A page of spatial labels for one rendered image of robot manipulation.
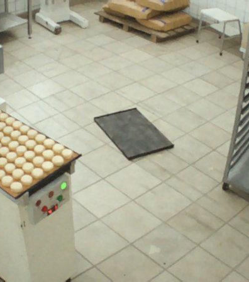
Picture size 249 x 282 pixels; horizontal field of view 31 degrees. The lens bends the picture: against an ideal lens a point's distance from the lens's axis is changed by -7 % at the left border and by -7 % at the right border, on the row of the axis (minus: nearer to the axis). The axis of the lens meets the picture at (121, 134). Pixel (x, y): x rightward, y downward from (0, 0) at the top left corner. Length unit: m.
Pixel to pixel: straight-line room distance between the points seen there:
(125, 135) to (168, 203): 0.83
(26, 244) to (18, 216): 0.19
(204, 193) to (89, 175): 0.83
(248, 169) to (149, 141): 0.87
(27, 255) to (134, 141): 1.83
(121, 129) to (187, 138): 0.54
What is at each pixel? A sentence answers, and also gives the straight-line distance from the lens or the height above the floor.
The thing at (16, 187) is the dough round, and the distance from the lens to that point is 1.87.
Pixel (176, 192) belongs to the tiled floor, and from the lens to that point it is 3.31.
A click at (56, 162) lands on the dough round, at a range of 2.00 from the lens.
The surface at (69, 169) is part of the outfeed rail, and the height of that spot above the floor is 0.87.
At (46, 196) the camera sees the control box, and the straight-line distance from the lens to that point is 1.99.
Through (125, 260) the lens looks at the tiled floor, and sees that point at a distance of 2.80.
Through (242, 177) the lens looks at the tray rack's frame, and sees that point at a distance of 3.29.
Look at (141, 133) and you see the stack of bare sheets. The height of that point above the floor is 0.02.
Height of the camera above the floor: 2.13
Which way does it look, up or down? 34 degrees down
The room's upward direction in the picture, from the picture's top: 3 degrees clockwise
